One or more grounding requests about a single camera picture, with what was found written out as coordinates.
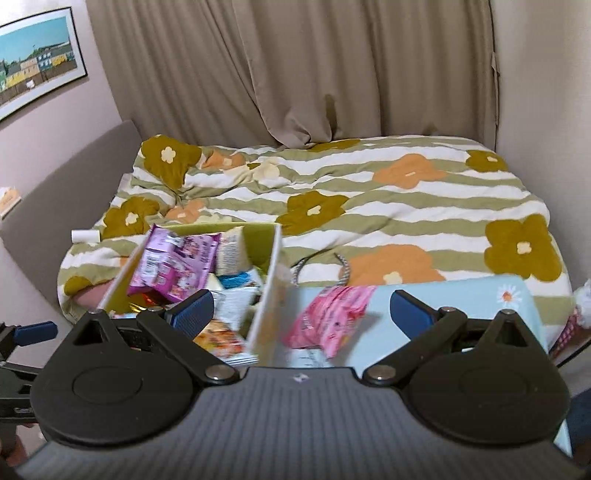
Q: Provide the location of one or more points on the beige curtain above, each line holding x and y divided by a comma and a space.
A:
277, 69

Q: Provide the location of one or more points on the framed landscape picture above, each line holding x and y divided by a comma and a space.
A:
37, 64

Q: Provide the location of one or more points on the grey bed headboard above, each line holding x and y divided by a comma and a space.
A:
60, 194

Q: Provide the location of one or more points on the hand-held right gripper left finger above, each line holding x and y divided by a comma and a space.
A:
194, 310

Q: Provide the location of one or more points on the striped hairband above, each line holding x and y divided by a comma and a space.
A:
345, 270

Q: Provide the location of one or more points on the yellow green storage box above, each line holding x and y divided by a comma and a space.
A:
270, 295

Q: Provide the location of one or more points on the small white roll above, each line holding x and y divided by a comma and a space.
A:
85, 236

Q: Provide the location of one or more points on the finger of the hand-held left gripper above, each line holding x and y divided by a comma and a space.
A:
34, 331

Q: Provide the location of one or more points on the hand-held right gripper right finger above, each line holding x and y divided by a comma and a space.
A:
408, 310

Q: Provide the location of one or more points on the white plastic bag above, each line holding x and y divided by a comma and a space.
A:
584, 295

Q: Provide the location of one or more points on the green striped floral blanket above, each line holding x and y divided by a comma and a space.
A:
415, 207

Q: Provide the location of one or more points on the gold snack packet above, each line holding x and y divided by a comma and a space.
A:
147, 301

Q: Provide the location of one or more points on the pink patterned bag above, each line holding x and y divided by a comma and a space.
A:
569, 330

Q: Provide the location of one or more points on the pink snack packet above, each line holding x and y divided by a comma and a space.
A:
328, 318

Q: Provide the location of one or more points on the blue white snack packet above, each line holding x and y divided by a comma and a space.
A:
240, 280

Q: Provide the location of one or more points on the purple snack packet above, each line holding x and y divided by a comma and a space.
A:
166, 272

